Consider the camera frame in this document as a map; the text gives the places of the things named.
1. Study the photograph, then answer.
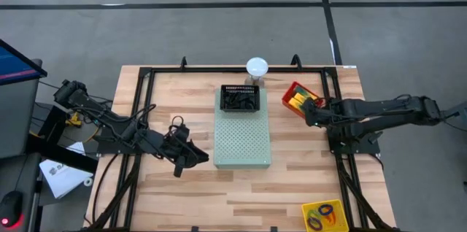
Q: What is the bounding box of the yellow green crayon box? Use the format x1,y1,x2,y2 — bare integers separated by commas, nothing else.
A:
287,97,307,112
291,91,311,106
296,85,315,98

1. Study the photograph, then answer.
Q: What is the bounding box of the green perforated metal shelf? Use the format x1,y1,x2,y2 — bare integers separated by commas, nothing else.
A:
213,88,273,170

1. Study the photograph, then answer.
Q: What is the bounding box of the dark grey side desk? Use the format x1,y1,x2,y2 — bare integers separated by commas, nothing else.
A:
0,151,42,232

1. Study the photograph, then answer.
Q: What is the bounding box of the black floor stand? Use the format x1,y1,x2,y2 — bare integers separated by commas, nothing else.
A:
26,103,100,174

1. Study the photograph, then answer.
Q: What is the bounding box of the monitor with blue screen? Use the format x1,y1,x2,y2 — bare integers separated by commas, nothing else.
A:
0,39,48,87

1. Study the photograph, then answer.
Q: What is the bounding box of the black plastic basket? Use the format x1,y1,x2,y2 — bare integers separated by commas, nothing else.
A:
220,84,261,113

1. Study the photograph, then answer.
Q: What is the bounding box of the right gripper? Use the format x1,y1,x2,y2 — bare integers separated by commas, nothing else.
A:
304,98,336,128

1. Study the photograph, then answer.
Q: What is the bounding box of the large white paper sheet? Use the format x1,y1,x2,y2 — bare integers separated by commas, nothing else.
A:
39,158,94,200

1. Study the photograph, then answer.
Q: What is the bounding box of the red plastic basket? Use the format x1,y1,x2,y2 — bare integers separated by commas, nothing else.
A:
281,81,325,119

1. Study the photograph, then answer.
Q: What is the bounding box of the black computer mouse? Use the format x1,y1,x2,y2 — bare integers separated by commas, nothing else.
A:
0,190,26,230

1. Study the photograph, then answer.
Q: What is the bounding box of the black metal table frame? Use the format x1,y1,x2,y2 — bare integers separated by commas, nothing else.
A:
87,54,393,232

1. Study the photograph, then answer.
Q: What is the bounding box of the small white paper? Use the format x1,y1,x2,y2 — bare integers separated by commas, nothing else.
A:
66,141,87,155

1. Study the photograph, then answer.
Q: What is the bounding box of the yellow plastic basket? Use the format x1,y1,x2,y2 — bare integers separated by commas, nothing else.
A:
301,198,350,232

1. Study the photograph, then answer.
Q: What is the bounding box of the white globe table lamp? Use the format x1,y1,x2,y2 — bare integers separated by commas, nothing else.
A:
244,57,269,89

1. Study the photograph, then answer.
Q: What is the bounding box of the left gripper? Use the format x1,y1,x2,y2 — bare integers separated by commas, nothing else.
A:
160,125,210,178

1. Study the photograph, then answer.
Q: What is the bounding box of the yellow cable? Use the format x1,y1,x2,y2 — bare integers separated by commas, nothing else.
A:
65,110,100,143

